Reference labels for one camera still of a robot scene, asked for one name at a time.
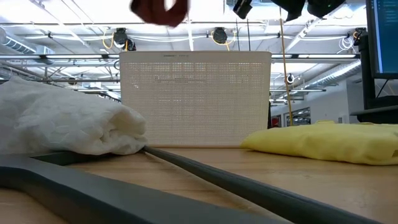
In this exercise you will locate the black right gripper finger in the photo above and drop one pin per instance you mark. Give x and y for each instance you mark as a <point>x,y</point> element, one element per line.
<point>243,7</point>

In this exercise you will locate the yellow t-shirt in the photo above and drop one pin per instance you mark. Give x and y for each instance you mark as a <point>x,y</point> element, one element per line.
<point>326,143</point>

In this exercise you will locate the white cloth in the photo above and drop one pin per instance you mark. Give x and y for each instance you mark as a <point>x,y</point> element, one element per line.
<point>62,118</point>

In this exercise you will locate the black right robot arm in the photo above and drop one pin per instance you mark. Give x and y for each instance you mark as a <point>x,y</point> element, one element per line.
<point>326,7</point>

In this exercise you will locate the computer monitor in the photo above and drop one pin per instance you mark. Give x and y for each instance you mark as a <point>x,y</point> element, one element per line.
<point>385,37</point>

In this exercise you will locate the white perforated laundry basket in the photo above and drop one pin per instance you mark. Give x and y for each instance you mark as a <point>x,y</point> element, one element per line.
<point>196,99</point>

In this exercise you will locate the grey computer cart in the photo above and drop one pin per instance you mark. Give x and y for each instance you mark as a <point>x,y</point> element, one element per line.
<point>376,113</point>

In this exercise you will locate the ceiling air duct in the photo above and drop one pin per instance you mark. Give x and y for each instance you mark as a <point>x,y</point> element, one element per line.
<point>335,74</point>
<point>18,45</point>

